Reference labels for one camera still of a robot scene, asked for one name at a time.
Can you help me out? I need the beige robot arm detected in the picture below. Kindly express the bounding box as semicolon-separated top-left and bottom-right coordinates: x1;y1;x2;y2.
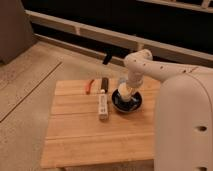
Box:
124;49;213;171

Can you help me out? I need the dark ceramic bowl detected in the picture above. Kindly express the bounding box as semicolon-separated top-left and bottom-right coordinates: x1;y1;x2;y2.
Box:
111;90;143;113

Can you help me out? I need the dark brown block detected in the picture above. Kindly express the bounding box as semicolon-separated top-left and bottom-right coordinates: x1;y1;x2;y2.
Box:
101;77;109;93

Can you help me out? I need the wooden board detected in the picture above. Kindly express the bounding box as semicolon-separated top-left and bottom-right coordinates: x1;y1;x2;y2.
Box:
41;77;160;168

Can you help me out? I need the brown sofa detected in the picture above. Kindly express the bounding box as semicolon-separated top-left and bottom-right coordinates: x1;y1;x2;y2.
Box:
0;0;36;63

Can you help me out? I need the black bracket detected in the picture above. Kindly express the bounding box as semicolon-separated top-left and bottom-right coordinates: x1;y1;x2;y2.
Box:
102;52;112;65

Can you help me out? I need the white shelf frame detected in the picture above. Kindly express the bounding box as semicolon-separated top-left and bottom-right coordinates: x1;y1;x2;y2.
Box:
21;0;213;68

